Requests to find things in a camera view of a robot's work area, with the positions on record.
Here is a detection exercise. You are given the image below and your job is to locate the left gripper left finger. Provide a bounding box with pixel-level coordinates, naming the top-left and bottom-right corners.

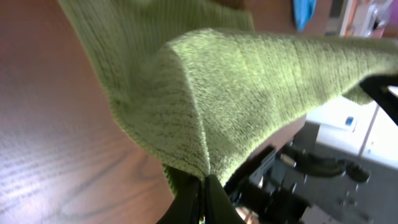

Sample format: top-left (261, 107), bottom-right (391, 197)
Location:
top-left (157, 169), bottom-right (201, 224)

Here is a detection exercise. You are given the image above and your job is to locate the blue cloth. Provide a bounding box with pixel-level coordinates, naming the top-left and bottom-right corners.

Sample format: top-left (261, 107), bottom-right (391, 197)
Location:
top-left (292, 0), bottom-right (317, 31)

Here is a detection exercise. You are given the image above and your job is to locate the light green cloth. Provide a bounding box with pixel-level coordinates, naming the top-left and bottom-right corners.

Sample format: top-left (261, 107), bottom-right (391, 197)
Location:
top-left (60, 0), bottom-right (397, 194)

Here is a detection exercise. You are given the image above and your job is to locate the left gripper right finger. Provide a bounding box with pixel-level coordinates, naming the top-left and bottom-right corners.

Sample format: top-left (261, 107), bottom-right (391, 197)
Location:
top-left (205, 174), bottom-right (245, 224)

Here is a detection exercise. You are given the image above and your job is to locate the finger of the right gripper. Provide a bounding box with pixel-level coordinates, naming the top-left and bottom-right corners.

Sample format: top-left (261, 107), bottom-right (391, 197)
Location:
top-left (359, 75), bottom-right (397, 124)

